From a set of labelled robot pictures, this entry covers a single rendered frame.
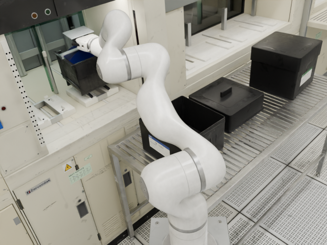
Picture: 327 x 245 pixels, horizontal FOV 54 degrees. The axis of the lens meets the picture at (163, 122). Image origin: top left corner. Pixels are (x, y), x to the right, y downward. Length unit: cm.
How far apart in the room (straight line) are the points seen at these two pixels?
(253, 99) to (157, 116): 87
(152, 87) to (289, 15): 193
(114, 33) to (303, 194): 180
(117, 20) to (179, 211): 61
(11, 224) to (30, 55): 111
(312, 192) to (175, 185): 175
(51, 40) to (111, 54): 135
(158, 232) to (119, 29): 71
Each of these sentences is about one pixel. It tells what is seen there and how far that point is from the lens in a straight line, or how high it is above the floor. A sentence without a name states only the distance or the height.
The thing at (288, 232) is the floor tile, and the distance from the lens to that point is 219.
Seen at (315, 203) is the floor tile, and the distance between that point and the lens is 239.
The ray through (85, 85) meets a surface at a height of 99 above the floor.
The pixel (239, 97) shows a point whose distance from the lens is 167.
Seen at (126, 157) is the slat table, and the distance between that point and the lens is 149.
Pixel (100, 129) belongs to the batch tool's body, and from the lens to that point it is 153.
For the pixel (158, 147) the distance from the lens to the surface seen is 139.
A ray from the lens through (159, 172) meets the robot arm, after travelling 79.
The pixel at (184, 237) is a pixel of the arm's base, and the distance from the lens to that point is 98.
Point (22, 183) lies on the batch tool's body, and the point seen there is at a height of 81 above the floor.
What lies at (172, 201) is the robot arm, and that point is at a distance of 82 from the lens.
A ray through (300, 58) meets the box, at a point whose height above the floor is 101.
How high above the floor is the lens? 174
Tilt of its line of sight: 36 degrees down
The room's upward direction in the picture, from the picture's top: 5 degrees counter-clockwise
